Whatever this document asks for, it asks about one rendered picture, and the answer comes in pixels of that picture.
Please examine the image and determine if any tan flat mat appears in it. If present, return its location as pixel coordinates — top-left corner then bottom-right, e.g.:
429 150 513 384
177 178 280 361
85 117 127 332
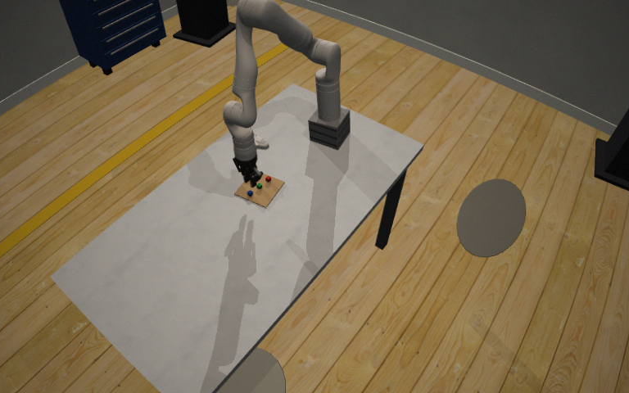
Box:
234 174 285 208

